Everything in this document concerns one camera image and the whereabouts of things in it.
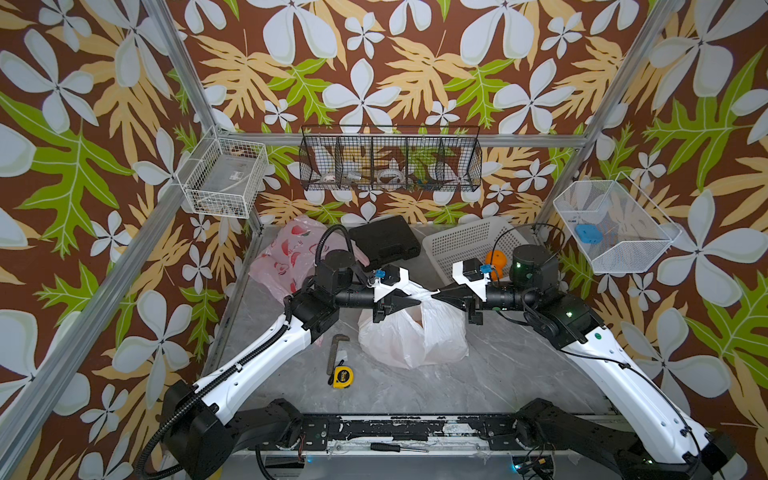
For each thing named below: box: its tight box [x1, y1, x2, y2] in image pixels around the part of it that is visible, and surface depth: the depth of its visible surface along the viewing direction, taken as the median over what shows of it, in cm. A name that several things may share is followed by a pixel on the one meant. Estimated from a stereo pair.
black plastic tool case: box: [349, 215, 421, 268], surface depth 111 cm
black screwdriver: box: [370, 442, 429, 453], surface depth 74 cm
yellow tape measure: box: [328, 359, 355, 389], surface depth 83 cm
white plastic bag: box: [358, 283, 469, 369], surface depth 74 cm
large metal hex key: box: [327, 334, 351, 375], surface depth 90 cm
